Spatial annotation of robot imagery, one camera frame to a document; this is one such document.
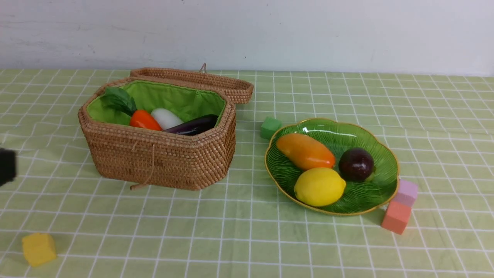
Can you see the dark purple passion fruit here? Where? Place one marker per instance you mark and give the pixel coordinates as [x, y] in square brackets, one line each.
[356, 165]

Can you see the pink foam cube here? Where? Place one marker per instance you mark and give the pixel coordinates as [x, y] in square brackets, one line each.
[407, 193]

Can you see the green checkered tablecloth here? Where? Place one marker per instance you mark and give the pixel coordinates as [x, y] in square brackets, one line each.
[440, 128]

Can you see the salmon foam cube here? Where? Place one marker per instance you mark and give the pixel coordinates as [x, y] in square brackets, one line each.
[396, 217]

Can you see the purple toy eggplant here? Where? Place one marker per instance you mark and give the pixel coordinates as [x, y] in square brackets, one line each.
[195, 126]

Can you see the yellow toy lemon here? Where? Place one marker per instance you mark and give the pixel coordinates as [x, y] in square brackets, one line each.
[319, 187]

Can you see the yellow foam cube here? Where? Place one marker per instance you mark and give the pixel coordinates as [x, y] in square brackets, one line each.
[38, 249]

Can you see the woven wicker basket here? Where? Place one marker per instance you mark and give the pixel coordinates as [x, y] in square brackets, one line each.
[147, 157]

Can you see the orange toy carrot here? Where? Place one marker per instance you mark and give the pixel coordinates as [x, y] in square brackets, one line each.
[119, 100]

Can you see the green foam cube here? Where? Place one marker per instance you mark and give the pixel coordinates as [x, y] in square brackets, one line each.
[269, 126]

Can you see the white toy radish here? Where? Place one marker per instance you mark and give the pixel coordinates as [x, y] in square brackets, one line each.
[165, 118]

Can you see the orange toy mango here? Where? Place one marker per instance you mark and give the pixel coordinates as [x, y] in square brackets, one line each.
[305, 152]

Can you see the woven wicker basket lid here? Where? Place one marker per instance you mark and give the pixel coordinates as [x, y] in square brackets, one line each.
[238, 91]

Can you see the green glass leaf plate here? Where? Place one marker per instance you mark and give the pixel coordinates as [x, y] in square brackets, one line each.
[358, 197]

